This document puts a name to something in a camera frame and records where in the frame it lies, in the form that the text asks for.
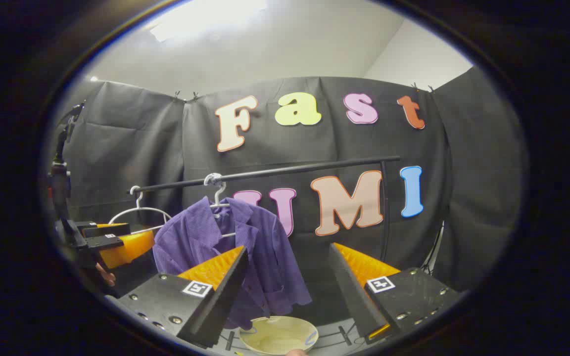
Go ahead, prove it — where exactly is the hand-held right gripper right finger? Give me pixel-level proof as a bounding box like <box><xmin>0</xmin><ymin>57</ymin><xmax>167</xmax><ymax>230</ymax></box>
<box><xmin>329</xmin><ymin>242</ymin><xmax>461</xmax><ymax>345</ymax></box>

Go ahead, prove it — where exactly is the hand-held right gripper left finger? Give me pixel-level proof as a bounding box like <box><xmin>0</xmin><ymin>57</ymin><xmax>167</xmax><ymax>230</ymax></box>
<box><xmin>117</xmin><ymin>246</ymin><xmax>249</xmax><ymax>348</ymax></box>

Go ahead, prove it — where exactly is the purple shirt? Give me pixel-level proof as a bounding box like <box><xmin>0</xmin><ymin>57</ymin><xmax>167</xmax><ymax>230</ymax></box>
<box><xmin>152</xmin><ymin>197</ymin><xmax>313</xmax><ymax>331</ymax></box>

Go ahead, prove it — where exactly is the beige laundry hamper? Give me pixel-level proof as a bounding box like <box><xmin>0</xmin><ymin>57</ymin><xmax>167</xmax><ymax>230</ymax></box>
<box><xmin>238</xmin><ymin>315</ymin><xmax>319</xmax><ymax>356</ymax></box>

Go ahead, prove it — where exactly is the white plastic hanger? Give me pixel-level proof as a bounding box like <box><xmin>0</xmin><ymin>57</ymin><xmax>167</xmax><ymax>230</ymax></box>
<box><xmin>108</xmin><ymin>185</ymin><xmax>173</xmax><ymax>235</ymax></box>
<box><xmin>204</xmin><ymin>173</ymin><xmax>239</xmax><ymax>238</ymax></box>

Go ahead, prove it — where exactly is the black clothes rack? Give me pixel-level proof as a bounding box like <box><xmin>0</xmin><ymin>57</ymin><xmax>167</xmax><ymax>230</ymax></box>
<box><xmin>128</xmin><ymin>155</ymin><xmax>401</xmax><ymax>347</ymax></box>

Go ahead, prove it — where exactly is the black backdrop cloth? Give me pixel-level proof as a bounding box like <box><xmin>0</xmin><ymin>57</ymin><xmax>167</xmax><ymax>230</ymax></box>
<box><xmin>59</xmin><ymin>67</ymin><xmax>526</xmax><ymax>317</ymax></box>

